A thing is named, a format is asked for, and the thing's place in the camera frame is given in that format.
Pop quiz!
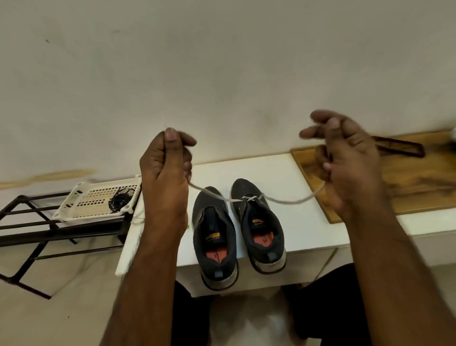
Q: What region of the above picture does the black shoelace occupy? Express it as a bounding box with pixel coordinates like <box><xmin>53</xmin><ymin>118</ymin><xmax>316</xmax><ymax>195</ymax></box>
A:
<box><xmin>107</xmin><ymin>191</ymin><xmax>133</xmax><ymax>214</ymax></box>
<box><xmin>113</xmin><ymin>185</ymin><xmax>138</xmax><ymax>208</ymax></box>

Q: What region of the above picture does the grey shoelaces bundle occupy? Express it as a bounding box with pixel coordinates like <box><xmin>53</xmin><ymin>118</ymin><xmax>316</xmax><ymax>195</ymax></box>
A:
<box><xmin>128</xmin><ymin>203</ymin><xmax>146</xmax><ymax>228</ymax></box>

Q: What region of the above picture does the wooden board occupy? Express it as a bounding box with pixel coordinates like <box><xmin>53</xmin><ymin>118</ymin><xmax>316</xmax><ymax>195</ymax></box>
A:
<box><xmin>290</xmin><ymin>129</ymin><xmax>456</xmax><ymax>225</ymax></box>

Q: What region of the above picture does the person's right hand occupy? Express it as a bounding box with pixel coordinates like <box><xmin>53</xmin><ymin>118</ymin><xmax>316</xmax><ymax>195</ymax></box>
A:
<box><xmin>298</xmin><ymin>109</ymin><xmax>391</xmax><ymax>223</ymax></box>

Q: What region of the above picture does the black metal rack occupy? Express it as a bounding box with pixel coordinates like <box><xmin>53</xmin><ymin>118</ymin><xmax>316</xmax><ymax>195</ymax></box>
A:
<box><xmin>0</xmin><ymin>187</ymin><xmax>136</xmax><ymax>300</ymax></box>

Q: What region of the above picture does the person's left forearm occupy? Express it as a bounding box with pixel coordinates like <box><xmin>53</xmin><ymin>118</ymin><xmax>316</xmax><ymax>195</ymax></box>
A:
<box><xmin>100</xmin><ymin>231</ymin><xmax>190</xmax><ymax>346</ymax></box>

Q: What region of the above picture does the grey shoelace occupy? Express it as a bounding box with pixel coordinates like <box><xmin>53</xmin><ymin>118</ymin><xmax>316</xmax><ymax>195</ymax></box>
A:
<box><xmin>187</xmin><ymin>178</ymin><xmax>329</xmax><ymax>206</ymax></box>

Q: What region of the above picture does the person's left hand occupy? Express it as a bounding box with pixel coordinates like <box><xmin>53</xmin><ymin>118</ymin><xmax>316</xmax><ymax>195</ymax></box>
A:
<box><xmin>139</xmin><ymin>127</ymin><xmax>198</xmax><ymax>240</ymax></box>

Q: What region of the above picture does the white perforated plastic tray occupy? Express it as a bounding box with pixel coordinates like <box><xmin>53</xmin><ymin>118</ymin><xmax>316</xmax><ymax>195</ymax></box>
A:
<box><xmin>52</xmin><ymin>177</ymin><xmax>143</xmax><ymax>224</ymax></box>

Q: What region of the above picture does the dark sneaker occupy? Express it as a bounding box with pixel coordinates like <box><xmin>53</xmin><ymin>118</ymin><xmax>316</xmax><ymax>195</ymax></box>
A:
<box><xmin>191</xmin><ymin>186</ymin><xmax>240</xmax><ymax>292</ymax></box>
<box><xmin>229</xmin><ymin>177</ymin><xmax>288</xmax><ymax>275</ymax></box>

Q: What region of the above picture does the person's right forearm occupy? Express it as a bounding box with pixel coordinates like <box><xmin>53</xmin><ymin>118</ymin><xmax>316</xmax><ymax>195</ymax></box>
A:
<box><xmin>345</xmin><ymin>207</ymin><xmax>456</xmax><ymax>346</ymax></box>

